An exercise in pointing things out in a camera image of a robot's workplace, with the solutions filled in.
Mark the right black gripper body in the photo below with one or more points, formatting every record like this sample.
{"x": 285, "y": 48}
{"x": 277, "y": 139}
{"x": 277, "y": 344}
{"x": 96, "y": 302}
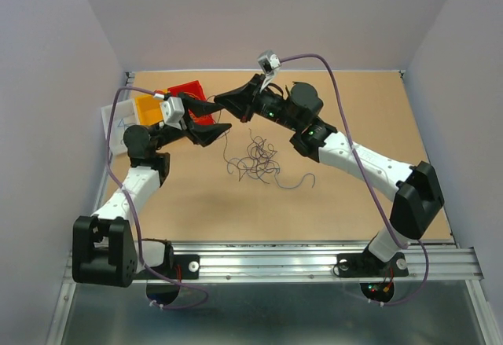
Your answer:
{"x": 272, "y": 106}

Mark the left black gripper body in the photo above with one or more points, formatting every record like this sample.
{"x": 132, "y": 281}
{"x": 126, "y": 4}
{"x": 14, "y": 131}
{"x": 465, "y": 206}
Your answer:
{"x": 168, "y": 134}

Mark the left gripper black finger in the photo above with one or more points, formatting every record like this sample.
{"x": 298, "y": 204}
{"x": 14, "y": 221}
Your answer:
{"x": 198, "y": 107}
{"x": 204, "y": 135}

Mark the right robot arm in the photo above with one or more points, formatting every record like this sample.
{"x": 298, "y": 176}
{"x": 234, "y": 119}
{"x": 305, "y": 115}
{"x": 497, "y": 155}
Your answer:
{"x": 414, "y": 190}

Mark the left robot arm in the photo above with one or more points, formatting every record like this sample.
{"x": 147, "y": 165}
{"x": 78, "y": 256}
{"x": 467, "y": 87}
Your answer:
{"x": 107, "y": 246}

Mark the red plastic bin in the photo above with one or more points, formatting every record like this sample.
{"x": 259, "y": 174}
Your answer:
{"x": 194, "y": 90}

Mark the yellow plastic bin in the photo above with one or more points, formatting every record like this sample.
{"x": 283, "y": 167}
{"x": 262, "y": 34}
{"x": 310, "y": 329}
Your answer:
{"x": 148, "y": 109}

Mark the white plastic bin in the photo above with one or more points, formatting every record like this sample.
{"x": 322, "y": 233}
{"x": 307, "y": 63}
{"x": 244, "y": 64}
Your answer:
{"x": 125, "y": 116}

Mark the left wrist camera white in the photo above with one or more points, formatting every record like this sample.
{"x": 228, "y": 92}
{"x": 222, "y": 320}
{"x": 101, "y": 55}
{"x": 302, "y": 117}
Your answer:
{"x": 172, "y": 110}

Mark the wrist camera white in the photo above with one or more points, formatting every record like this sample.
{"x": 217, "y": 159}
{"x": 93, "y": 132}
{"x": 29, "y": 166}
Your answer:
{"x": 172, "y": 110}
{"x": 270, "y": 63}

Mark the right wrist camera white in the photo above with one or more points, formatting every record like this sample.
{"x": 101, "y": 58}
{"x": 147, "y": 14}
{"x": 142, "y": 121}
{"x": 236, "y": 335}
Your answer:
{"x": 270, "y": 63}

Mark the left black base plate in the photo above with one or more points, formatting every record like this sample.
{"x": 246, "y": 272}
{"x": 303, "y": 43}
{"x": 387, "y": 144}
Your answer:
{"x": 184, "y": 268}

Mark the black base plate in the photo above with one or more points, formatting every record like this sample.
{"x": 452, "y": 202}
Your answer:
{"x": 366, "y": 265}
{"x": 184, "y": 268}

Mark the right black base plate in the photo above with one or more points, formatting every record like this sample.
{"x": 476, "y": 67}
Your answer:
{"x": 366, "y": 265}

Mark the aluminium rail frame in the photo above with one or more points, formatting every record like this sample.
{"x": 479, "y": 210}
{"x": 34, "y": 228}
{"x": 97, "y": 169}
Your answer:
{"x": 267, "y": 253}

